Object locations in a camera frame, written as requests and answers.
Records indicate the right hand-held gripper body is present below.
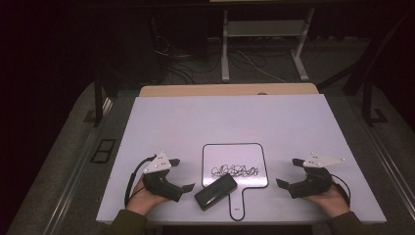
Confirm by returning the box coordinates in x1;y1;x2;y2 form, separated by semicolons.
288;152;346;200

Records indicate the black floor socket frame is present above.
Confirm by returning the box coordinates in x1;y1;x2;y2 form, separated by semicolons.
90;138;117;165

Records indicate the black whiteboard eraser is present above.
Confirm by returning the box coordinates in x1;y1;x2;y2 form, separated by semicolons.
194;173;239;212

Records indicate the right hand-held gripper cable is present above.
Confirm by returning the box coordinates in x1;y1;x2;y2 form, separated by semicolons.
331;173;352;208

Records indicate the metal floor rail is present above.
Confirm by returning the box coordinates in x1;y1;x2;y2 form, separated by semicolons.
42;125;106;235
366;125;415;213

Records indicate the black metal stand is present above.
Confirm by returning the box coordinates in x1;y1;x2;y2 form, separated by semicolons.
92;70;120;127
342;13;413;126

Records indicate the white metal stand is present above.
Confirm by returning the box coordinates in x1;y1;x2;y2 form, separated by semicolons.
220;8;316;82

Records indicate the small whiteboard with handle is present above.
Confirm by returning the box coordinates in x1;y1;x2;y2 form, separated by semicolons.
201;142;269;222

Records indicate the white floor cable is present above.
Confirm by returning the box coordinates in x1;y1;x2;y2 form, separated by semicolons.
234;48;288;84

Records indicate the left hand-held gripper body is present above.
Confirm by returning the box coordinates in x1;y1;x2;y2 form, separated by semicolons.
142;151;184;203

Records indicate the bundle of black floor cables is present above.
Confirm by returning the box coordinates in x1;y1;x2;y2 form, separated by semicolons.
151;16;223;86

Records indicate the person's left hand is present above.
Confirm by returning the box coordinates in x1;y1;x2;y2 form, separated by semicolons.
126;177;170;216

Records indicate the person's right hand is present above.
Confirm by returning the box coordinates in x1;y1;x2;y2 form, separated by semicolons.
301;184;350;219

